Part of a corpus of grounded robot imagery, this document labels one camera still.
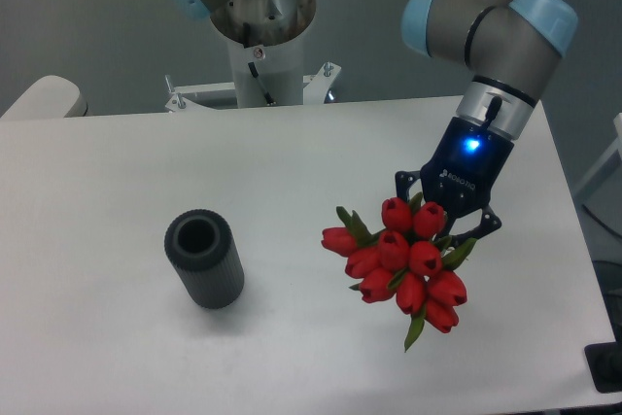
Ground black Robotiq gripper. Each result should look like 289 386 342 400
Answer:
395 117 514 249

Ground red tulip bouquet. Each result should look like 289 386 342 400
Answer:
321 192 476 350

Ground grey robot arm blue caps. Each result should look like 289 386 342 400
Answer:
173 0 577 248

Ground dark grey ribbed vase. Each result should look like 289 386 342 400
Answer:
164 209 245 309

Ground black device at table edge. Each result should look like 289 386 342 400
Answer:
584 342 621 394

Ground beige chair back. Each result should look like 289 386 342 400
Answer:
1 75 88 121

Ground white pedestal base frame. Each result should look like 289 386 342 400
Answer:
164 61 342 113

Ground black pedestal cable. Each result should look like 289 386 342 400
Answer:
246 61 278 107

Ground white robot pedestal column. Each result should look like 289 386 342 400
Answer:
211 0 317 90

